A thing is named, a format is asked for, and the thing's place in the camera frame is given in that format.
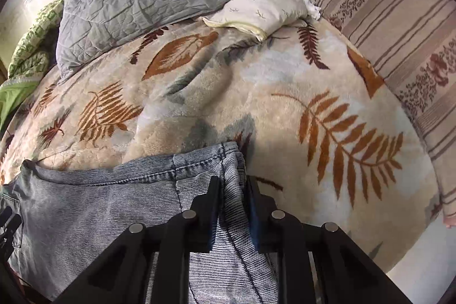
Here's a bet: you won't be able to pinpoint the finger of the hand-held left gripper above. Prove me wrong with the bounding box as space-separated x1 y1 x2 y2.
0 206 23 264

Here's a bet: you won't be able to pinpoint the striped floral cushion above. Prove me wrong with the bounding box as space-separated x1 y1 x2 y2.
308 0 456 228

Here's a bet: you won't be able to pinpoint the green patterned quilt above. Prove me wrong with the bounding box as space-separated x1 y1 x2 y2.
0 0 65 134

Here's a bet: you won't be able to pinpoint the white crumpled tissue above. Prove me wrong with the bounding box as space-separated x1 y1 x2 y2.
304 0 323 21

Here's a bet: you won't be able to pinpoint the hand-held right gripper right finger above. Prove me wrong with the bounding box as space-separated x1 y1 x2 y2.
245 175 411 304

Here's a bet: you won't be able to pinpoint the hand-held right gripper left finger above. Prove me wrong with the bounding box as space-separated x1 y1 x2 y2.
53 176 221 304

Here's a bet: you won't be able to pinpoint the grey denim pants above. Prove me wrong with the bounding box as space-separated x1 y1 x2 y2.
3 141 280 304

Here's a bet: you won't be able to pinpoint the beige leaf-print blanket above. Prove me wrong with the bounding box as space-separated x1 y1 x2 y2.
0 17 444 276

